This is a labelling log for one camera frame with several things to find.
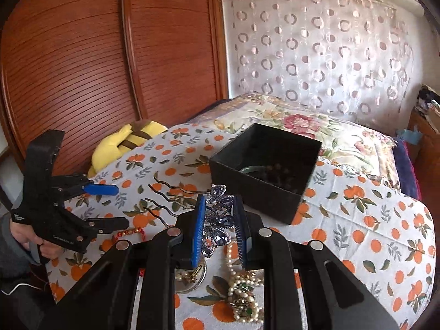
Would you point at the wooden cabinet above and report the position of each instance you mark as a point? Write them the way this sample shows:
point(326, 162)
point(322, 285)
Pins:
point(426, 151)

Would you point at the pile of clothes and boxes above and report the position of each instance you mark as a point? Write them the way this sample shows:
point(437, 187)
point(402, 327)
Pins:
point(428, 103)

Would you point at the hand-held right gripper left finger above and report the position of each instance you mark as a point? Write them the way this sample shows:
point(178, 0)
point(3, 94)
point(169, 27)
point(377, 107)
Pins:
point(198, 233)

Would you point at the person's left hand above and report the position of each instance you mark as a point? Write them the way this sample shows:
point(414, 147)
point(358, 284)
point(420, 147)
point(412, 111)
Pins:
point(22, 233)

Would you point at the purple crystal hair comb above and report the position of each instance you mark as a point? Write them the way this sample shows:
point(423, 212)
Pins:
point(220, 233)

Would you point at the black square box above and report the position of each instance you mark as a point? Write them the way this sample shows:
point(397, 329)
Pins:
point(268, 199)

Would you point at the yellow plush toy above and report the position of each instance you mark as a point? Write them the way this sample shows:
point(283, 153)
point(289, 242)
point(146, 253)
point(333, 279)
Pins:
point(110, 147)

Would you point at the blue tissue box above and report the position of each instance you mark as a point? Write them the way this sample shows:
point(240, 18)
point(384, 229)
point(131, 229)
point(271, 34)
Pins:
point(409, 135)

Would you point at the orange print cloth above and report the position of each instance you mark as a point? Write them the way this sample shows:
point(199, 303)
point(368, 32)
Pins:
point(343, 220)

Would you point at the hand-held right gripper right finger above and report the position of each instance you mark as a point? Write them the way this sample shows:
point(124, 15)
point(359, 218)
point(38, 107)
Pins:
point(240, 233)

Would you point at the circle pattern sheer curtain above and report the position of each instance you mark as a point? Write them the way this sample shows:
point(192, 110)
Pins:
point(309, 58)

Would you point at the wooden wardrobe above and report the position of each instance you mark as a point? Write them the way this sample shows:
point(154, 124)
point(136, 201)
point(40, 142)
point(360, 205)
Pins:
point(86, 58)

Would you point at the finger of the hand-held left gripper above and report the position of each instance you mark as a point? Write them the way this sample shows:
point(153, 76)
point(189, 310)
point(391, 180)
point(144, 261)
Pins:
point(106, 225)
point(101, 189)

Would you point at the floral blanket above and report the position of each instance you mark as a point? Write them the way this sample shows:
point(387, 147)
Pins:
point(309, 127)

